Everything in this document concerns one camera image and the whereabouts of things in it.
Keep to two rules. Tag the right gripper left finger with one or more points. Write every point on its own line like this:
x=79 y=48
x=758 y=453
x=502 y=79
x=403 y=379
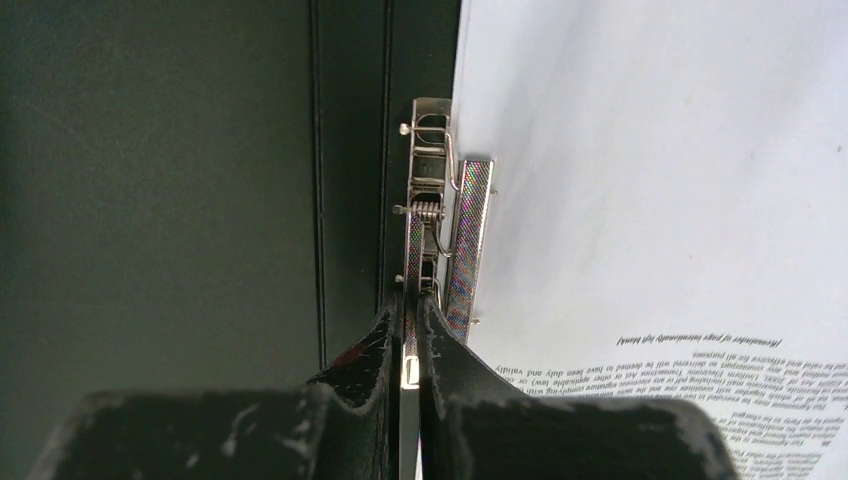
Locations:
x=342 y=423

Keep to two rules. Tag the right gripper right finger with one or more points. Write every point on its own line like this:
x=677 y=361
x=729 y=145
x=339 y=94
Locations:
x=475 y=425

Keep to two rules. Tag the teal black file folder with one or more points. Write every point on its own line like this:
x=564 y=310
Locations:
x=198 y=194

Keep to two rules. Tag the printed paper sheet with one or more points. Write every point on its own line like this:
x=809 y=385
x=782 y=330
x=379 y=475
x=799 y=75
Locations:
x=670 y=216

